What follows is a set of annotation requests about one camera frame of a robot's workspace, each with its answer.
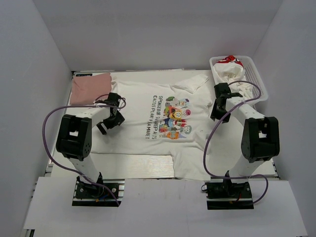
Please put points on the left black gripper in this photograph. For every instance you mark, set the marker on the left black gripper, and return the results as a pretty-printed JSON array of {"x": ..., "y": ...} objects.
[{"x": 117, "y": 121}]

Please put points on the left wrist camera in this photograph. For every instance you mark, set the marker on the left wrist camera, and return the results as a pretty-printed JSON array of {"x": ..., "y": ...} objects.
[{"x": 113, "y": 99}]

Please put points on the white plastic basket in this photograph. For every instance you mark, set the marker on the white plastic basket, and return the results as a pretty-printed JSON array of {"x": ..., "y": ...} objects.
[{"x": 252, "y": 77}]

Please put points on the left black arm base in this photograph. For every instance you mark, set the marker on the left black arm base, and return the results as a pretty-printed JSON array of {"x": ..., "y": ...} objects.
[{"x": 98, "y": 198}]

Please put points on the folded pink t shirt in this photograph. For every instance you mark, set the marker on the folded pink t shirt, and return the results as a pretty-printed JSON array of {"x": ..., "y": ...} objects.
[{"x": 86, "y": 89}]

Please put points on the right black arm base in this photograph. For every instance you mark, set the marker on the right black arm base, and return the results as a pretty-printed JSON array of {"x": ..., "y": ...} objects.
[{"x": 227, "y": 195}]

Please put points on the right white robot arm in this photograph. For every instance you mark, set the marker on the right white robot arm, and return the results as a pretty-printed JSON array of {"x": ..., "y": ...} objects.
[{"x": 260, "y": 137}]

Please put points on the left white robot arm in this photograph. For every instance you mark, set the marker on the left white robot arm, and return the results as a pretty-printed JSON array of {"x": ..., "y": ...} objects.
[{"x": 74, "y": 140}]

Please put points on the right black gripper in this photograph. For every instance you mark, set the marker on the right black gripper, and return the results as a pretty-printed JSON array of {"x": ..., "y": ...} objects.
[{"x": 215, "y": 114}]

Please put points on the white red print t shirt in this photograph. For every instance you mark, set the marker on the white red print t shirt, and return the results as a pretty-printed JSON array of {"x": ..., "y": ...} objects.
[{"x": 231, "y": 69}]

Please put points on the white cartoon print t shirt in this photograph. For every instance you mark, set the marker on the white cartoon print t shirt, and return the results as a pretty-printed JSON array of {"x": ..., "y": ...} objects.
[{"x": 162, "y": 120}]

